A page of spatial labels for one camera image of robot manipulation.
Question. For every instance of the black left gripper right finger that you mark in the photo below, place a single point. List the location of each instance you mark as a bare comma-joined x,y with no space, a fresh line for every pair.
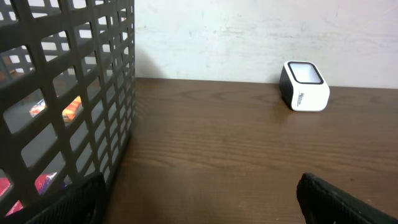
322,202

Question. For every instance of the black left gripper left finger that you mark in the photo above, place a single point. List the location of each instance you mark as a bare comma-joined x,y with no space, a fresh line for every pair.
84,202

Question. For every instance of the purple pink tissue pack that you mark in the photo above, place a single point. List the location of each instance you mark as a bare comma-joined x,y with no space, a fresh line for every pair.
42,184

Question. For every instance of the orange snack packet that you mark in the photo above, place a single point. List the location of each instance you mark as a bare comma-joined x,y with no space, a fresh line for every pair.
68,114

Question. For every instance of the grey plastic lattice basket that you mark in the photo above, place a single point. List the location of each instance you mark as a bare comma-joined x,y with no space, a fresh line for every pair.
56,51

